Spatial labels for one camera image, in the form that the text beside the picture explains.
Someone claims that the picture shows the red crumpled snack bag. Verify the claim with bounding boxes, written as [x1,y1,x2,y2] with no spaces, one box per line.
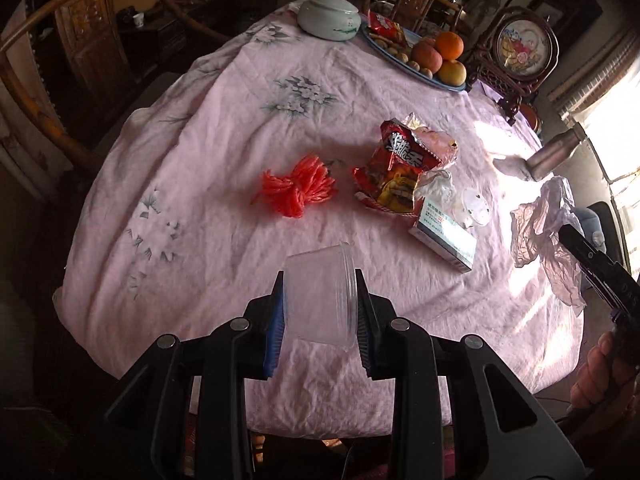
[351,120,443,216]

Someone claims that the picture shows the pile of walnuts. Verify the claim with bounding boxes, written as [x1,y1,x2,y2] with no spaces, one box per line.
[372,35,433,80]

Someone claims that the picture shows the red plastic string bundle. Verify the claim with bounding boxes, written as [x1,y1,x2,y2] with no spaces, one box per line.
[251,155,338,218]

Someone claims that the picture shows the white crumpled tissue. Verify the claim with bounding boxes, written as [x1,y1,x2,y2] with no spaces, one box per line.
[415,170,456,211]

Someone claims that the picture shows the red snack packet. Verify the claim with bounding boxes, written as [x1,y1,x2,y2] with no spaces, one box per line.
[367,10,408,46]

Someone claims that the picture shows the red apple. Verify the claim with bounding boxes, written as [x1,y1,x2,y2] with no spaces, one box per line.
[411,40,443,73]

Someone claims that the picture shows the blue rimmed fruit plate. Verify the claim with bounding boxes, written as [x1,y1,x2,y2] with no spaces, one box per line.
[361,25,468,93]

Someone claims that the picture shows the clear plastic container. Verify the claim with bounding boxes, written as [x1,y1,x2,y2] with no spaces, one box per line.
[282,242,360,351]

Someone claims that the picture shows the clear plastic bag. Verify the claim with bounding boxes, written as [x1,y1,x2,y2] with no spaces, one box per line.
[510,176,587,316]

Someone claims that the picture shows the clear round plastic lid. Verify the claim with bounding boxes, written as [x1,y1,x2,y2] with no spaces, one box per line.
[452,187,493,228]

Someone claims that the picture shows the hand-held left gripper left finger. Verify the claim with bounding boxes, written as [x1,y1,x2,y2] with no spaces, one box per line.
[105,271,286,480]

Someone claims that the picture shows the orange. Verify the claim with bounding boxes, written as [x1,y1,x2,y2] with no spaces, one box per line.
[434,31,465,61]

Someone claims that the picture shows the person's right hand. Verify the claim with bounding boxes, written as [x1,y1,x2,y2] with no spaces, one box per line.
[570,330,640,411]

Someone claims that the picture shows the round embroidered wooden table screen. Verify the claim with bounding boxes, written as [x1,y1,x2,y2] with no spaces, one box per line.
[467,6,561,126]

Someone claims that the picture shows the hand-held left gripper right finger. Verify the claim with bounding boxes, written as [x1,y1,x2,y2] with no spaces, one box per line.
[352,269,573,480]

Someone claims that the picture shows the pink floral tablecloth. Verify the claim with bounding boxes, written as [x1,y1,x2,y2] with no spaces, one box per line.
[52,1,586,438]

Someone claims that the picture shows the white medicine box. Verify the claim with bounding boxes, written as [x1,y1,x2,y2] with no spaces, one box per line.
[409,200,476,274]

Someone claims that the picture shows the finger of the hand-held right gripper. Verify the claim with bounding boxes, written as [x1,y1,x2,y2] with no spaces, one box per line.
[557,224,601,271]

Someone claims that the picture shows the carved wooden armchair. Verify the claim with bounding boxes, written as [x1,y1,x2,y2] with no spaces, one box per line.
[0,0,231,176]

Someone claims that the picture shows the pale green ceramic lidded jar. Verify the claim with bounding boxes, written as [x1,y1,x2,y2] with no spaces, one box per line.
[297,0,362,41]

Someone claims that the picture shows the stainless steel bottle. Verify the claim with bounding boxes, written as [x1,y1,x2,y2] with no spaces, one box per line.
[525,126,587,182]

